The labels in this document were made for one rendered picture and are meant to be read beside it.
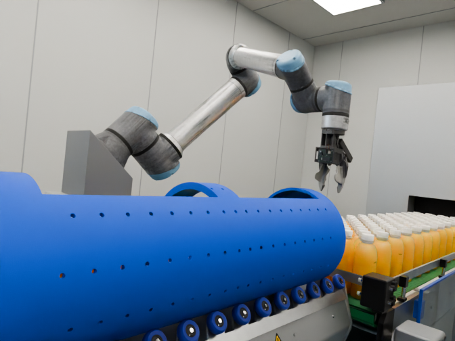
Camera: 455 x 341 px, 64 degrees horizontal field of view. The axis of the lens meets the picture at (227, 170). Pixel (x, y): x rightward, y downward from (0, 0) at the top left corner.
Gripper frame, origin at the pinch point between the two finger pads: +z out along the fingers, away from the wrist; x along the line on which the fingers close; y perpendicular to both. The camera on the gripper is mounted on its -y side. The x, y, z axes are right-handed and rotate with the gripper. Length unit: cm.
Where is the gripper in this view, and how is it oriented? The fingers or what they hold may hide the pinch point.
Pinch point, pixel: (330, 188)
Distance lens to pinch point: 133.0
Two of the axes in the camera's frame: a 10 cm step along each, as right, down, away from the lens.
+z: -1.0, 9.9, 0.1
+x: 7.2, 0.8, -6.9
